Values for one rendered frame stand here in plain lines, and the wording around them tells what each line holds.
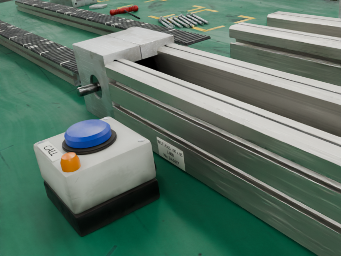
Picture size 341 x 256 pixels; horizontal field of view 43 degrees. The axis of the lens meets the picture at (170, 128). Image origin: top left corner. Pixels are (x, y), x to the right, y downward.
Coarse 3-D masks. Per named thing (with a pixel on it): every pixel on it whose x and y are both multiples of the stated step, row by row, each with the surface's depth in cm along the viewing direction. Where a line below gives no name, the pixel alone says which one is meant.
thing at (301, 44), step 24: (240, 24) 59; (288, 24) 59; (312, 24) 56; (336, 24) 53; (240, 48) 58; (264, 48) 56; (288, 48) 51; (312, 48) 48; (336, 48) 46; (288, 72) 52; (312, 72) 49; (336, 72) 47
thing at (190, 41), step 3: (201, 36) 75; (204, 36) 75; (207, 36) 75; (189, 39) 74; (192, 39) 74; (195, 39) 74; (198, 39) 74; (201, 39) 74; (204, 39) 74; (207, 39) 74; (183, 42) 73; (186, 42) 73; (189, 42) 73; (192, 42) 73; (195, 42) 73
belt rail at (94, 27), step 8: (24, 8) 147; (32, 8) 137; (40, 16) 134; (48, 16) 127; (56, 16) 124; (64, 16) 116; (72, 24) 114; (80, 24) 109; (88, 24) 107; (96, 24) 101; (96, 32) 103; (104, 32) 99; (112, 32) 97
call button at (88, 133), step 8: (88, 120) 38; (96, 120) 38; (72, 128) 37; (80, 128) 37; (88, 128) 37; (96, 128) 37; (104, 128) 37; (64, 136) 37; (72, 136) 36; (80, 136) 36; (88, 136) 36; (96, 136) 36; (104, 136) 36; (72, 144) 36; (80, 144) 36; (88, 144) 36; (96, 144) 36
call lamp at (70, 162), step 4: (72, 152) 34; (64, 156) 33; (68, 156) 33; (72, 156) 33; (76, 156) 33; (64, 160) 33; (68, 160) 33; (72, 160) 33; (76, 160) 33; (60, 164) 33; (64, 164) 33; (68, 164) 33; (72, 164) 33; (76, 164) 33; (80, 164) 34; (64, 168) 33; (68, 168) 33; (72, 168) 33; (76, 168) 33; (68, 172) 33
